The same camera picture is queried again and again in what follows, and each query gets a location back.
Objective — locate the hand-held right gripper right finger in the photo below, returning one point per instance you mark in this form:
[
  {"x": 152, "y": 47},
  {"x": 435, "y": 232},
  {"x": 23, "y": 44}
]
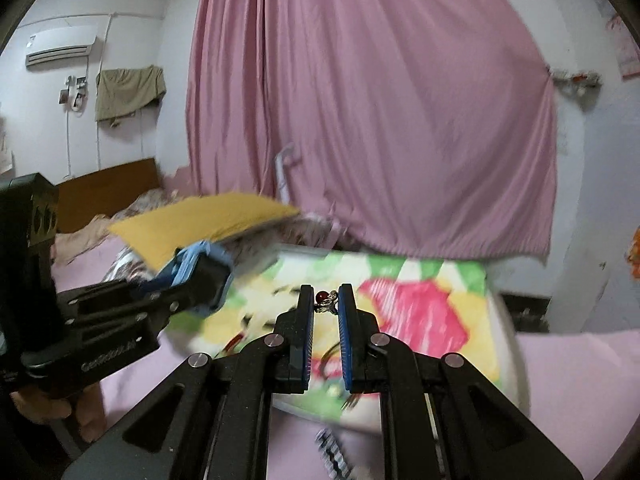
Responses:
[{"x": 345, "y": 342}]

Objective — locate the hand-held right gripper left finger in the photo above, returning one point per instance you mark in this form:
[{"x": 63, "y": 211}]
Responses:
[{"x": 309, "y": 332}]

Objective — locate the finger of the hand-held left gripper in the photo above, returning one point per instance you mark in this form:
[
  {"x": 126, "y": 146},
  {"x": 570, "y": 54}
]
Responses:
[
  {"x": 125, "y": 291},
  {"x": 210, "y": 285}
]

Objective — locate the red bead earring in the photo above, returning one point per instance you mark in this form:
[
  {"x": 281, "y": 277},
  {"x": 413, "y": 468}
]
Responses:
[{"x": 320, "y": 298}]

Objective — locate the black and white hair clip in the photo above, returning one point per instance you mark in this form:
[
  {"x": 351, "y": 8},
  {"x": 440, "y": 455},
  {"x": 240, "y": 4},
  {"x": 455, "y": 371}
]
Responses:
[{"x": 334, "y": 452}]

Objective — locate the person's left hand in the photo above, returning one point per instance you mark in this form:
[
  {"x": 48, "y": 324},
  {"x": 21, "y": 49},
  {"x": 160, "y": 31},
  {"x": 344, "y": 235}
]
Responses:
[{"x": 45, "y": 410}]

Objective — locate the yellow cushion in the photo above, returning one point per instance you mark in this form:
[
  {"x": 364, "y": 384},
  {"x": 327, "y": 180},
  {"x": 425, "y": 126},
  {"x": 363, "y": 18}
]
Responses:
[{"x": 200, "y": 220}]

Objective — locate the wooden headboard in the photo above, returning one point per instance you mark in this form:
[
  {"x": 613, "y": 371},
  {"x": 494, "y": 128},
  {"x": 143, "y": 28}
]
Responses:
[{"x": 105, "y": 190}]

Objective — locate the colourful printed folding table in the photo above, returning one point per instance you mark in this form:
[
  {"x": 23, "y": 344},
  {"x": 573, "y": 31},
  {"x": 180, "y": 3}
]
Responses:
[{"x": 425, "y": 310}]

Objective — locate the white plastic pipe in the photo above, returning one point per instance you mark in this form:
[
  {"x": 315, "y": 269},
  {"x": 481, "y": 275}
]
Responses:
[{"x": 284, "y": 170}]

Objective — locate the olive hanging cloth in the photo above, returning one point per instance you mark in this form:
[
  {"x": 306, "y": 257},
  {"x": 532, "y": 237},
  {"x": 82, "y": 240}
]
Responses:
[{"x": 127, "y": 90}]

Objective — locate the white air conditioner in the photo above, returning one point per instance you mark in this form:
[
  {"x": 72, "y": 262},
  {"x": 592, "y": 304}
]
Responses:
[{"x": 60, "y": 47}]

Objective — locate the pink curtain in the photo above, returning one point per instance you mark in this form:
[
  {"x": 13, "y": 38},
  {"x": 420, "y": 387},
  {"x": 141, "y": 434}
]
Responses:
[{"x": 375, "y": 110}]

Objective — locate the pink bed sheet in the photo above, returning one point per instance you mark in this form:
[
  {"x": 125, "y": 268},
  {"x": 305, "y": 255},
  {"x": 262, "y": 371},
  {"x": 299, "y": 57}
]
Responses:
[{"x": 575, "y": 390}]

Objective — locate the wall socket with charger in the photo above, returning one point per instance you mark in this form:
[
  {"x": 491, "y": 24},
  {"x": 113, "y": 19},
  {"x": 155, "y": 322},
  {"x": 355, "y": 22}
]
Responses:
[{"x": 75, "y": 92}]

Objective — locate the orange wall ornament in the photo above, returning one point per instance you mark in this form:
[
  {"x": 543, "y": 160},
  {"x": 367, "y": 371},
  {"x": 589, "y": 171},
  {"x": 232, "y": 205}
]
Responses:
[{"x": 635, "y": 255}]

